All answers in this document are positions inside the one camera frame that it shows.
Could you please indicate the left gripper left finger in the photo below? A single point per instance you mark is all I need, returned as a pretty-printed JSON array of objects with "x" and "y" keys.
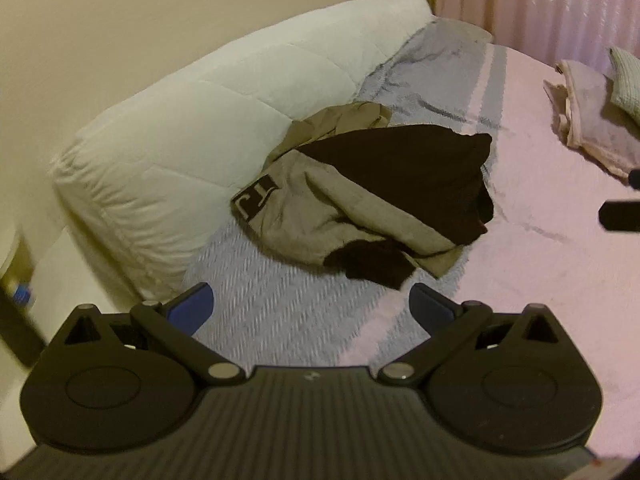
[{"x": 172, "y": 326}]

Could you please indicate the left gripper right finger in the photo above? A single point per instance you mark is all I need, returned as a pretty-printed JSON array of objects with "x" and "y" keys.
[{"x": 450, "y": 326}]

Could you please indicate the grey and black TJC sweater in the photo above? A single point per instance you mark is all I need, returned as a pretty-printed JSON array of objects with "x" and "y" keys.
[{"x": 347, "y": 190}]

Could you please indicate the white bedside table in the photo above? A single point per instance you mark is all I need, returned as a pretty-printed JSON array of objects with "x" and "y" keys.
[{"x": 61, "y": 281}]

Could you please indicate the green knitted cushion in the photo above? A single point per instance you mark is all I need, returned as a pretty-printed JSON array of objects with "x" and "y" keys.
[{"x": 626, "y": 87}]

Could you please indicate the white quilted pillow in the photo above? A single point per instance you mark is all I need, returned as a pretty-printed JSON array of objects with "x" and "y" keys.
[{"x": 149, "y": 180}]

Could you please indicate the blue capped bottle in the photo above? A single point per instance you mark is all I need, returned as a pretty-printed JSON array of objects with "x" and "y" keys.
[{"x": 20, "y": 293}]

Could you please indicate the pink curtain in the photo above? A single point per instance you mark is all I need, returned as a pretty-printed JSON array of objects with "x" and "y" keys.
[{"x": 551, "y": 30}]

